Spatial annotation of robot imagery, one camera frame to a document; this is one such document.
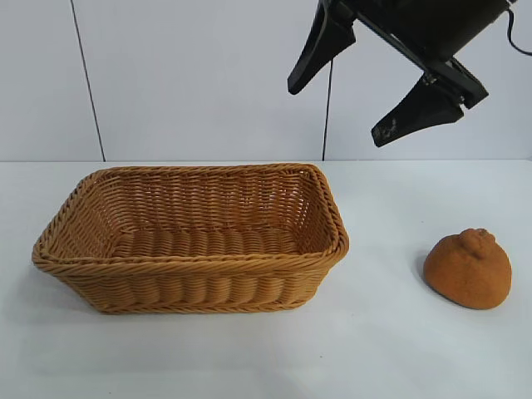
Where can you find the tan woven wicker basket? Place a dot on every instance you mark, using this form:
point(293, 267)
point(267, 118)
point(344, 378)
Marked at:
point(187, 287)

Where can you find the brown round bread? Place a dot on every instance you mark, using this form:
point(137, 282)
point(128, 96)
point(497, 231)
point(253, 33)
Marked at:
point(465, 274)

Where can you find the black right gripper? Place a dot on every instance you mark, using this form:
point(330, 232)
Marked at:
point(428, 25)

